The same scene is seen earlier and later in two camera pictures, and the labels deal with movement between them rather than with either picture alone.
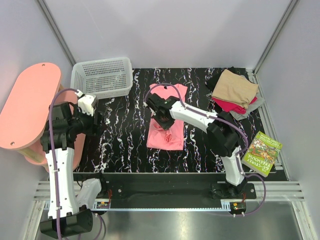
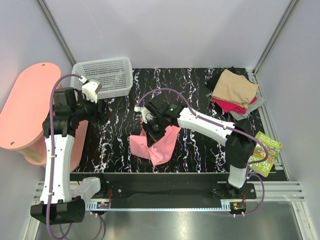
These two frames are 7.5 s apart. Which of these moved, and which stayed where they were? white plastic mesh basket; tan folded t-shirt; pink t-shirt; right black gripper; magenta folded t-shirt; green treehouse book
Moved: right black gripper; pink t-shirt
Stayed: magenta folded t-shirt; white plastic mesh basket; green treehouse book; tan folded t-shirt
